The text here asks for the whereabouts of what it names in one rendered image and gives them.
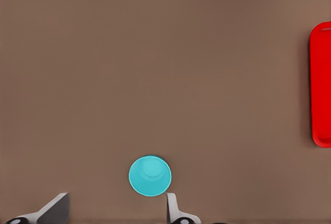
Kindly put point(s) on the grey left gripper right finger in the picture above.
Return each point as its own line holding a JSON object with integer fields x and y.
{"x": 172, "y": 208}

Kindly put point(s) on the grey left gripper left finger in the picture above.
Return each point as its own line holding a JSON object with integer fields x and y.
{"x": 53, "y": 210}

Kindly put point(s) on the turquoise bowl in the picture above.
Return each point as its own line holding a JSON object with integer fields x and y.
{"x": 150, "y": 176}

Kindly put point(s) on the red tray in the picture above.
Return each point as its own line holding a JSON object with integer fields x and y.
{"x": 321, "y": 84}

